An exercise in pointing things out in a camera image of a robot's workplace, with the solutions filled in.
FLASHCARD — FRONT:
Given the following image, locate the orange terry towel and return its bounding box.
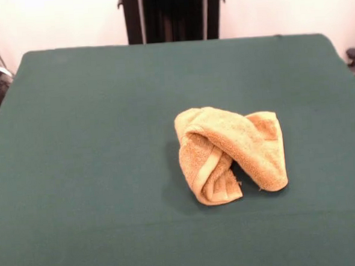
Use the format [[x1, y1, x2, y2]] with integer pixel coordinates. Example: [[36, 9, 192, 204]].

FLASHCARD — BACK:
[[172, 101, 291, 208]]

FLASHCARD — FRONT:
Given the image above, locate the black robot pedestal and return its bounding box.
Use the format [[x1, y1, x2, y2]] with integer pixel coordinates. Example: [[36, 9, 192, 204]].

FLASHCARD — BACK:
[[116, 0, 229, 47]]

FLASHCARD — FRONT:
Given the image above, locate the dark green table cloth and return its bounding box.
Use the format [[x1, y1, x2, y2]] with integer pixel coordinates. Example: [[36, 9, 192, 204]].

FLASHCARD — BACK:
[[0, 30, 355, 266]]

